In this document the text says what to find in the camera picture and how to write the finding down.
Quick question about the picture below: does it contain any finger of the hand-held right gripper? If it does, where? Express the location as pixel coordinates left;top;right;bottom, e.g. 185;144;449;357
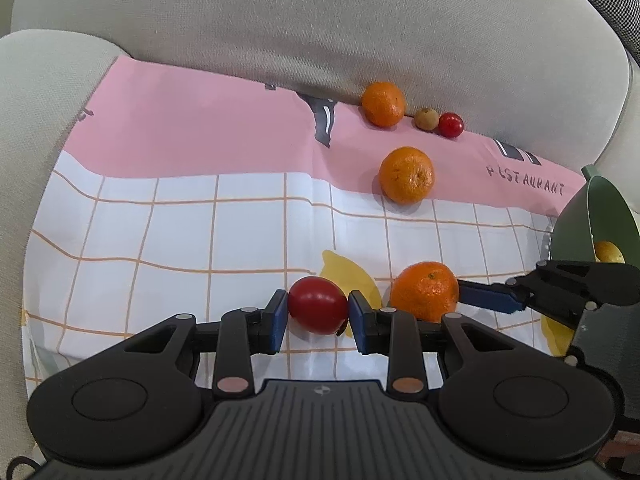
457;259;640;328

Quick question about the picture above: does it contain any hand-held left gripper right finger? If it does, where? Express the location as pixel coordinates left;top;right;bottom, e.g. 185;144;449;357
348;290;523;401

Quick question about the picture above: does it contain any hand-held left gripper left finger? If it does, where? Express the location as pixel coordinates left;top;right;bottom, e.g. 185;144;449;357
120;289;290;401

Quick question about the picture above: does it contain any red cherry tomato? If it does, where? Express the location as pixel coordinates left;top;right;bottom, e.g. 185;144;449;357
287;276;349;336
438;112;465;138

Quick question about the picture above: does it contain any mandarin orange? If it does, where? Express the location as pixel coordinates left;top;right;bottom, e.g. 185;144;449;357
389;261;460;323
361;81;406;128
378;146;435;205

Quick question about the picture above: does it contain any yellow-green pear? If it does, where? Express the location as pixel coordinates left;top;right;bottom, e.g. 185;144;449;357
592;241;626;264

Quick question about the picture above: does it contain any green colander bowl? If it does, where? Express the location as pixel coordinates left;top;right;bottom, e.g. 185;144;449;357
552;164;640;264

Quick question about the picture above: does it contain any small brown kiwi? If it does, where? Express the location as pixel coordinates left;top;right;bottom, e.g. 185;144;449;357
413;107;441;133

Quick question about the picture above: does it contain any pink checkered printed cloth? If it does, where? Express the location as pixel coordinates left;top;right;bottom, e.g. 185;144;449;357
21;55;601;401

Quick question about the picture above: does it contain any beige fabric sofa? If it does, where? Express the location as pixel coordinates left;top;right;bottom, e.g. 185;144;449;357
0;0;640;480

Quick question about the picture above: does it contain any houndstooth cushion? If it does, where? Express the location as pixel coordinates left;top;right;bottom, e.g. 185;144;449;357
567;0;640;63

